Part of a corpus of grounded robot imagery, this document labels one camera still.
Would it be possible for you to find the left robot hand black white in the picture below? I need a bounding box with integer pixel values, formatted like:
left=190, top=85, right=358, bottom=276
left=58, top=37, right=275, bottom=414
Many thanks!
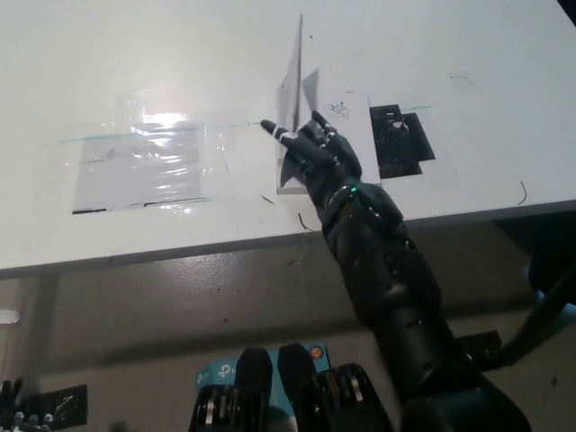
left=0, top=377, right=59, bottom=432

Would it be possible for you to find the white paperback manual book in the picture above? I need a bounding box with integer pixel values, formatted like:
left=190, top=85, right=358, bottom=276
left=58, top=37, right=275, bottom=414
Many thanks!
left=272, top=13, right=383, bottom=197

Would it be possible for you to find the small black floor tape patch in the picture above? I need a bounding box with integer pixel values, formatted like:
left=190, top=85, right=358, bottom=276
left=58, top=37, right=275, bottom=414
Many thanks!
left=22, top=384, right=89, bottom=427

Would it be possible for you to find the grey table leg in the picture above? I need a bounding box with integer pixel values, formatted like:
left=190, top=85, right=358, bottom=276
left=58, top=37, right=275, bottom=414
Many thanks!
left=39, top=274, right=60, bottom=374

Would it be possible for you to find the large black floor tape patch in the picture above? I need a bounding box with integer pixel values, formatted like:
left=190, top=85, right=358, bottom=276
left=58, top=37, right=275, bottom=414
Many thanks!
left=452, top=330, right=503, bottom=371

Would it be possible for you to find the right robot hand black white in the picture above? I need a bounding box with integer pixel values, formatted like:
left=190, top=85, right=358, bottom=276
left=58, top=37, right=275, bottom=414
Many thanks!
left=260, top=110, right=364, bottom=206

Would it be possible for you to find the clear plastic sleeve with paper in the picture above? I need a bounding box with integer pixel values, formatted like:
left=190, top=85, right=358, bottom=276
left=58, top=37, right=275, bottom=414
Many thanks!
left=71, top=129, right=211, bottom=215

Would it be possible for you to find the black plastic bag packet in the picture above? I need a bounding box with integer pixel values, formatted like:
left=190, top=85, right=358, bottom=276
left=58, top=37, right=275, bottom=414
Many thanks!
left=368, top=103, right=437, bottom=179

